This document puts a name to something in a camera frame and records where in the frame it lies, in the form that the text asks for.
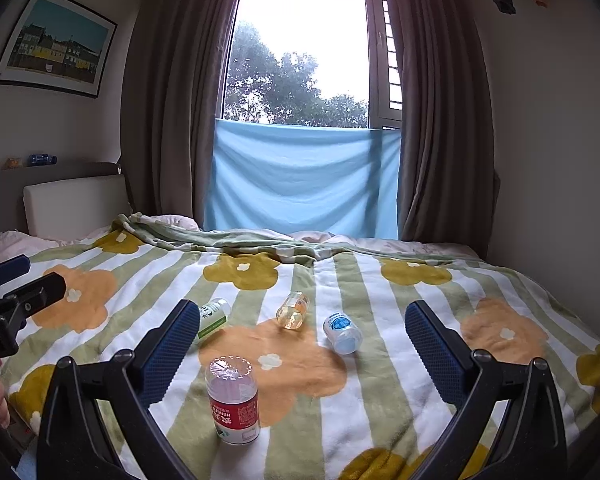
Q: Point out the flower print striped blanket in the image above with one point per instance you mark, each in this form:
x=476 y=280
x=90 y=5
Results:
x=330 y=290

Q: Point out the blue bottle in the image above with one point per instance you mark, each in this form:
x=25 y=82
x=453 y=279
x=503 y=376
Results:
x=42 y=159

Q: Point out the white headboard cushion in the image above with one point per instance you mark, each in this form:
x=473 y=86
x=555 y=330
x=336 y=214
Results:
x=75 y=205

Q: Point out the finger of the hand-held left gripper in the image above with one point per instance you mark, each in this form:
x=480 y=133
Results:
x=7 y=270
x=40 y=292

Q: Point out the light blue cloth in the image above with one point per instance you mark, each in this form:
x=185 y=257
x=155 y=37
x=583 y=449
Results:
x=300 y=180

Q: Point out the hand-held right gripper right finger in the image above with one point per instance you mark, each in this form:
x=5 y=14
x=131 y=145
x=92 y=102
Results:
x=437 y=355

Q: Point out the framed houses picture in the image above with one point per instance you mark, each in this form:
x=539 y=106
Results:
x=55 y=42

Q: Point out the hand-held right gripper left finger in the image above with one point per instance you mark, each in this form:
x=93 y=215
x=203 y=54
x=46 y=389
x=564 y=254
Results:
x=167 y=355

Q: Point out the blue-label white bottle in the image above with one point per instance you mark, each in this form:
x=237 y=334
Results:
x=342 y=332

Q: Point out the red label clear plastic cup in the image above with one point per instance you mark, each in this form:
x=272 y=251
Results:
x=232 y=405

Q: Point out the pink bed sheet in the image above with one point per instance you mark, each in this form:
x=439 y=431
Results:
x=10 y=245

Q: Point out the green-label bottle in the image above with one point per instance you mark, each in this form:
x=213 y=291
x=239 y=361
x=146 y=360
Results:
x=212 y=321

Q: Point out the grey bed headboard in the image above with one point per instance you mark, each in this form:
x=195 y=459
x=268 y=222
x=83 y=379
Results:
x=0 y=195

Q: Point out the small orange figurine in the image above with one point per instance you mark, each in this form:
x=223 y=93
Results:
x=14 y=163

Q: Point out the brown curtain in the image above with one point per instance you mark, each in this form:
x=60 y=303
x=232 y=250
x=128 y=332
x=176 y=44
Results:
x=175 y=110
x=445 y=135

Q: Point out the window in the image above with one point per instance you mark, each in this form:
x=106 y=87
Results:
x=305 y=50

